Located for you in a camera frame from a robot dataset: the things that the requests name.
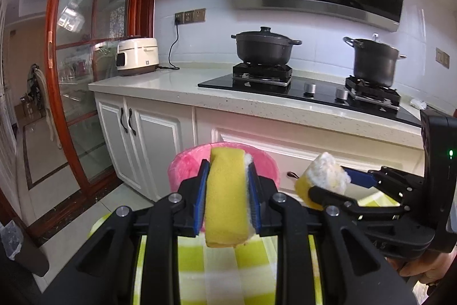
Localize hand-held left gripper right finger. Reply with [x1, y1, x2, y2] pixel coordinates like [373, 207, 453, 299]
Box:
[247, 162, 416, 305]

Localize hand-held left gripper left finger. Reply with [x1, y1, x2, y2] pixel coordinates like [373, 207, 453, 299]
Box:
[43, 159, 211, 305]

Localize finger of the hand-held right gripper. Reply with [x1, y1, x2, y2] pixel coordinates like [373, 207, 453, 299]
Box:
[343, 166, 425, 200]
[309, 185, 411, 223]

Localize yellow sponge with frayed white pad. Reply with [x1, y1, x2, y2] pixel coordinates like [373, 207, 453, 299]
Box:
[294, 152, 352, 211]

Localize bin with pink bag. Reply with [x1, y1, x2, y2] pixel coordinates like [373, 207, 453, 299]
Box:
[168, 143, 281, 202]

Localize person's right hand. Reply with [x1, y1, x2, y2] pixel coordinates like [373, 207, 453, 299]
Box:
[388, 246, 457, 286]

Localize white kitchen cabinet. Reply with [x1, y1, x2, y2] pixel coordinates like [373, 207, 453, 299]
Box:
[88, 67, 427, 206]

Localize green checkered tablecloth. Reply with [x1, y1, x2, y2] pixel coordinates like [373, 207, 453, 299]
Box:
[87, 194, 400, 305]

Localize black gas stove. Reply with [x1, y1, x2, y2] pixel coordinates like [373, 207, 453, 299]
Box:
[197, 61, 422, 127]

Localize tall black pot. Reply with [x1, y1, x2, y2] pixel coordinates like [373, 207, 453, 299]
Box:
[343, 33, 408, 87]

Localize red framed glass door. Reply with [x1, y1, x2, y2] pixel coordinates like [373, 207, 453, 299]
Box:
[45, 0, 158, 238]

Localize wide black pot with lid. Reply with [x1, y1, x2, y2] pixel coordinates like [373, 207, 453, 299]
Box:
[231, 27, 302, 64]

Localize white rice cooker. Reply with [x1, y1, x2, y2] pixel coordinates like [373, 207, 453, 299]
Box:
[115, 35, 159, 77]

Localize dark brown box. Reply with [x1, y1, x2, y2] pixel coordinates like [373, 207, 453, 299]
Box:
[14, 234, 49, 278]

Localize white dining chair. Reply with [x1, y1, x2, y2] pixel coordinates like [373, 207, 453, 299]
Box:
[30, 64, 63, 150]

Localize clear plastic bag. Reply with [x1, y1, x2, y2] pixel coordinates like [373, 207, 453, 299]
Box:
[0, 223, 24, 261]

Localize cardboard box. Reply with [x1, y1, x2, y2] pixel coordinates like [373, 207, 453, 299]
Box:
[19, 96, 37, 117]

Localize dark clothes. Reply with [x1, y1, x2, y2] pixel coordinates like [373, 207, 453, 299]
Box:
[29, 65, 41, 109]

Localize white panelled wardrobe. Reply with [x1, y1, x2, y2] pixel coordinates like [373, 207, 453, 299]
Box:
[0, 0, 23, 220]

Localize gold wall switch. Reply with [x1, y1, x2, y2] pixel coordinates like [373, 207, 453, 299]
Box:
[436, 48, 450, 69]

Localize black power cable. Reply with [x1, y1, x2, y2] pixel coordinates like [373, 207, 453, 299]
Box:
[158, 23, 181, 71]

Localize gold wall socket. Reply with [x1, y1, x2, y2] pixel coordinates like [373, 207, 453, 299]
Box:
[174, 8, 207, 25]

